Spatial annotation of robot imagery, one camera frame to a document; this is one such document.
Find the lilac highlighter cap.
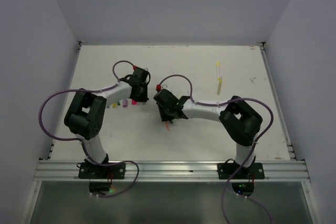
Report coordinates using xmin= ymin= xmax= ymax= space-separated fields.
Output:
xmin=122 ymin=99 xmax=128 ymax=108

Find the olive clear pen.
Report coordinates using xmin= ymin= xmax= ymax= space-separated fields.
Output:
xmin=217 ymin=77 xmax=223 ymax=95

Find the yellow cap clear pen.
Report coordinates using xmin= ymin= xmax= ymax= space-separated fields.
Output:
xmin=216 ymin=61 xmax=221 ymax=81

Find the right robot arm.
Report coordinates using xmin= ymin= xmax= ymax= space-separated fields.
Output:
xmin=154 ymin=89 xmax=263 ymax=178

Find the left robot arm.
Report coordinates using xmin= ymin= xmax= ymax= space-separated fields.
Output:
xmin=64 ymin=67 xmax=151 ymax=178

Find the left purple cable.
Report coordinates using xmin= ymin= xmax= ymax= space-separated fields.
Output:
xmin=38 ymin=60 xmax=140 ymax=198

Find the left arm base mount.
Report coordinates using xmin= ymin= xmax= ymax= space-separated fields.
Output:
xmin=76 ymin=161 xmax=126 ymax=197

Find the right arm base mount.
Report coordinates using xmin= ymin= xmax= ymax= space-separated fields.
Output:
xmin=217 ymin=158 xmax=265 ymax=197

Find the aluminium front rail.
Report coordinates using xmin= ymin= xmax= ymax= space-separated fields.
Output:
xmin=33 ymin=160 xmax=310 ymax=183

